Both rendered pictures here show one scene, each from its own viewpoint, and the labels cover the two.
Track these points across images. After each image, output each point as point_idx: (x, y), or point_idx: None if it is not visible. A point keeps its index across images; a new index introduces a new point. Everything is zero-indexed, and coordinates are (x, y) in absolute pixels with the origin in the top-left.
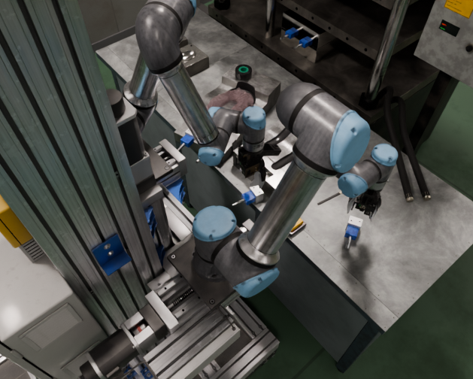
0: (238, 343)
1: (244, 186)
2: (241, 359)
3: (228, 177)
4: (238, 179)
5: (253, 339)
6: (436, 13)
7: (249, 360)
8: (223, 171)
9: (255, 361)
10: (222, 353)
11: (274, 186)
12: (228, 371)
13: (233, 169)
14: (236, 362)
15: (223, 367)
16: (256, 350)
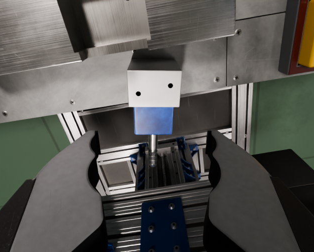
0: (222, 100)
1: (88, 85)
2: (238, 107)
3: (32, 109)
4: (52, 85)
5: (232, 87)
6: None
7: (245, 102)
8: (0, 111)
9: (250, 97)
10: (220, 118)
11: (219, 32)
12: (239, 123)
13: None
14: (237, 113)
15: (232, 125)
16: (242, 91)
